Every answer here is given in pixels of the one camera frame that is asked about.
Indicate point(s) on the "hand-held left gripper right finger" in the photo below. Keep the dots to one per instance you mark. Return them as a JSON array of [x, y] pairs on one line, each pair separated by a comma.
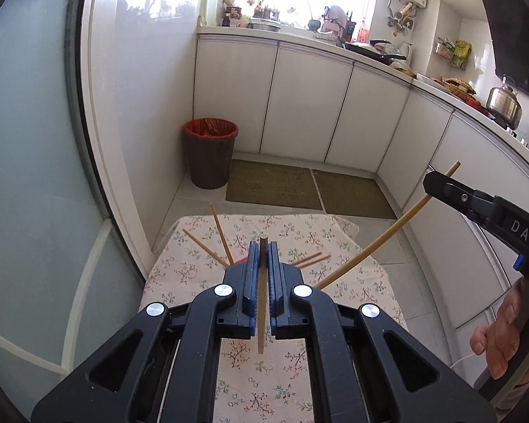
[[274, 277]]

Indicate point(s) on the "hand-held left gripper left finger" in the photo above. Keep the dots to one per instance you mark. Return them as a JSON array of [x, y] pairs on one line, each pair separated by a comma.
[[253, 277]]

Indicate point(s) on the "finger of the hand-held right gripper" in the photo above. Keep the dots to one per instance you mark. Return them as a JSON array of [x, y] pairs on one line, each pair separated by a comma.
[[454, 196]]

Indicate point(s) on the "light bamboo chopstick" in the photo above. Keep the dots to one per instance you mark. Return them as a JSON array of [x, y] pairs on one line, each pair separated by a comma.
[[379, 246], [261, 343], [317, 261], [202, 246], [311, 257], [220, 231]]

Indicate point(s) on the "person's right hand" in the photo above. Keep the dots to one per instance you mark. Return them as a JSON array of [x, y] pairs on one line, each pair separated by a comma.
[[504, 330]]

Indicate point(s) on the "white cabinet with drawers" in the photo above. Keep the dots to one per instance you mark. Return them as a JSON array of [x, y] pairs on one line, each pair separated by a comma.
[[467, 176]]

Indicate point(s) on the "floral tablecloth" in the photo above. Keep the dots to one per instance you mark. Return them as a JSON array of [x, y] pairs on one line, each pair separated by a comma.
[[194, 273]]

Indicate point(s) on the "brown floor mat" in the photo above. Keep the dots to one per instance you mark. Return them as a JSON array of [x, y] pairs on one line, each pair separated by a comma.
[[269, 185], [357, 196]]

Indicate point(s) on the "steel kettle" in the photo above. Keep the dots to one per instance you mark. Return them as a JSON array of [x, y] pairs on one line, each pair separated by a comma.
[[504, 108]]

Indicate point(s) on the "bamboo tray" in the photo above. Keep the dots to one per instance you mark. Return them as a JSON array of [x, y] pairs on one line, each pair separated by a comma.
[[458, 87]]

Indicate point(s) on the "brown trash bin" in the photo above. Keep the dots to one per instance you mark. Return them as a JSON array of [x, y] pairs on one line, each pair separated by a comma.
[[209, 163]]

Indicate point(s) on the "yellow bag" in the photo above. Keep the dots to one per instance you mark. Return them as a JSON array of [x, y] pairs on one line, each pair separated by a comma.
[[463, 55]]

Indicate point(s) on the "glass kettle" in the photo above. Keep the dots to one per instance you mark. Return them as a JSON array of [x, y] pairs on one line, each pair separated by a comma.
[[405, 50]]

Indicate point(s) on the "black frying pan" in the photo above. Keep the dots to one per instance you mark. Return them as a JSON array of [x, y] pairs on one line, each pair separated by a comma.
[[370, 50]]

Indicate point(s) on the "white cabinet with doors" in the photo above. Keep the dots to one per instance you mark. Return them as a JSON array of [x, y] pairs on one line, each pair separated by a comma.
[[299, 105]]

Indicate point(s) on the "dark range hood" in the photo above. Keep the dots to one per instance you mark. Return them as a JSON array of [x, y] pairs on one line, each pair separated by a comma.
[[520, 31]]

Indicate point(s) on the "red bottle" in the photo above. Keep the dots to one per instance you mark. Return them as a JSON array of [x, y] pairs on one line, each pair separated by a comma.
[[363, 31]]

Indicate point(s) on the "black knife block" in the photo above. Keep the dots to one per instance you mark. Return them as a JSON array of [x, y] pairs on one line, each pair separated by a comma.
[[349, 28]]

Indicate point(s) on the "grey cloth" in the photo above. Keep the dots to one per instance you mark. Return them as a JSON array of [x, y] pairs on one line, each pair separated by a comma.
[[335, 14]]

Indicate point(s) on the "steel bowl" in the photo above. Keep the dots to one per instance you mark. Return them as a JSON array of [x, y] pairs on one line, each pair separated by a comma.
[[264, 25]]

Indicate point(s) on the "frosted glass sliding door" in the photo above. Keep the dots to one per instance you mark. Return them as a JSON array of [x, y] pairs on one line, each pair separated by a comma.
[[35, 141]]

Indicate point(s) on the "pale cutting board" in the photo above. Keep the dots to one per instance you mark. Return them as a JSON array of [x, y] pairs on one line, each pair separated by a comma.
[[211, 4]]

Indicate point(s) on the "wall rack basket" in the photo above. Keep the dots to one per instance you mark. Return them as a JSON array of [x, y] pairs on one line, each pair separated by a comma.
[[444, 49]]

